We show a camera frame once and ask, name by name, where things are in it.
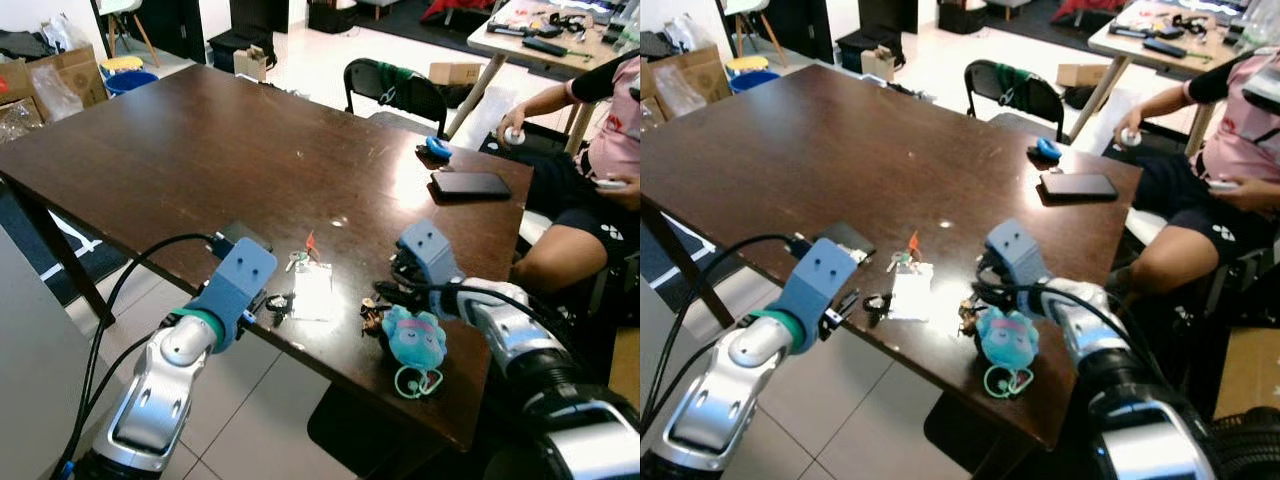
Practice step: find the white round object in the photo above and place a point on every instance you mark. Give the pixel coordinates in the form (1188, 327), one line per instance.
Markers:
(1130, 137)
(513, 135)

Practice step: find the white handheld device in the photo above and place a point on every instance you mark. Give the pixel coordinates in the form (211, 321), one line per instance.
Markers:
(610, 184)
(1222, 185)

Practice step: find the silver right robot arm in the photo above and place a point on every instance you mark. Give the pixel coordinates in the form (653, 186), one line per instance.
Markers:
(1085, 320)
(510, 330)

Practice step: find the keys with red tag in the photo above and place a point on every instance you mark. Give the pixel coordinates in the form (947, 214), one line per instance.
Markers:
(913, 242)
(311, 243)

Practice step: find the white card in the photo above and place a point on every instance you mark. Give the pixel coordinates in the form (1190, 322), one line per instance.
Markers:
(912, 295)
(313, 292)

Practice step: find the black flat device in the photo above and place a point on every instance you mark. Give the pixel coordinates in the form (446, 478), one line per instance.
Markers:
(248, 235)
(848, 240)

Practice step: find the black smartphone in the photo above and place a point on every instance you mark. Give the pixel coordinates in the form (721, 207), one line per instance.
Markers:
(1078, 186)
(470, 185)

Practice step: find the blue computer mouse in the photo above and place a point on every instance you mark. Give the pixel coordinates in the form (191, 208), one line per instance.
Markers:
(438, 148)
(1047, 150)

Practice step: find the dark brown wooden table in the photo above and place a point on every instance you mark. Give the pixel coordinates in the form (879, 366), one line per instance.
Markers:
(880, 160)
(250, 160)

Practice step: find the dark floor mat white stripes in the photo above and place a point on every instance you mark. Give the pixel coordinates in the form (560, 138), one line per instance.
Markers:
(665, 255)
(25, 235)

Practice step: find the green cloth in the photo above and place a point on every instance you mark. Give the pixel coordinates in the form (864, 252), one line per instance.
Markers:
(1012, 82)
(395, 80)

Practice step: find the small closed cardboard box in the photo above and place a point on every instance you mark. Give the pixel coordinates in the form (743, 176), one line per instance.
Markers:
(1080, 75)
(455, 73)

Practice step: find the small open cardboard box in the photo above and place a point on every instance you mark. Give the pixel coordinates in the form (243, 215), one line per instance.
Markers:
(878, 65)
(250, 65)

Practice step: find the blue plastic bucket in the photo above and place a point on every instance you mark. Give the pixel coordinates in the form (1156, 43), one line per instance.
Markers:
(130, 82)
(755, 82)

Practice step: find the light wooden table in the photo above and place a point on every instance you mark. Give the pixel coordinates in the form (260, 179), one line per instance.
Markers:
(510, 42)
(1125, 42)

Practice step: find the seated person in pink shirt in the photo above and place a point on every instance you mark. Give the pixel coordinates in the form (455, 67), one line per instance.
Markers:
(1240, 140)
(620, 130)

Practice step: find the low black box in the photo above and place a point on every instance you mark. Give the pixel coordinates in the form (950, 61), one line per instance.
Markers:
(862, 45)
(235, 45)

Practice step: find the yellow round lid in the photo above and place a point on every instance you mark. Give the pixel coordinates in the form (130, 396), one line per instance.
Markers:
(122, 63)
(746, 63)

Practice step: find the long black remote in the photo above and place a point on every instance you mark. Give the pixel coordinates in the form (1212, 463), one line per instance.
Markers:
(545, 46)
(1165, 47)

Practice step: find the red cloth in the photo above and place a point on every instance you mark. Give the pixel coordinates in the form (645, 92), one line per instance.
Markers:
(1085, 10)
(455, 8)

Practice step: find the clear plastic bag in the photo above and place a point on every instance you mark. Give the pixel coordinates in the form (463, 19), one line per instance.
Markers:
(55, 95)
(680, 92)

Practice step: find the large open cardboard box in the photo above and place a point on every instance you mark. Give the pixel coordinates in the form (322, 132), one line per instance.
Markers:
(710, 68)
(85, 75)

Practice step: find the tall black cabinet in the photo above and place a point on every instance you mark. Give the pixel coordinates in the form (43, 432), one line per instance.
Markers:
(178, 25)
(802, 25)

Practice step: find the black headphones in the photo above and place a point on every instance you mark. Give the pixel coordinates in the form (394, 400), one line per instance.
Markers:
(1190, 22)
(565, 20)

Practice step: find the white shell chair wooden legs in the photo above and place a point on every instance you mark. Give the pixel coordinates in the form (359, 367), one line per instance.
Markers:
(745, 5)
(120, 5)

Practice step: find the black bag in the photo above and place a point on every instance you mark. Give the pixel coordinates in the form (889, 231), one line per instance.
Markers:
(658, 44)
(25, 45)

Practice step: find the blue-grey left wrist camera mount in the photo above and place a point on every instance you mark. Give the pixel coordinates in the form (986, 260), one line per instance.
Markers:
(815, 280)
(240, 275)

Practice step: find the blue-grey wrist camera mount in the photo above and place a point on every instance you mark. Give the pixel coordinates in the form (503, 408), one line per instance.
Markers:
(1015, 250)
(240, 275)
(815, 280)
(430, 250)

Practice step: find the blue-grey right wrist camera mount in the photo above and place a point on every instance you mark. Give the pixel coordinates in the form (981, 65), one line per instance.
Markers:
(1015, 250)
(430, 250)

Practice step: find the black metal frame chair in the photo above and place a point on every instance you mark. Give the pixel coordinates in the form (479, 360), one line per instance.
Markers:
(1042, 100)
(425, 98)

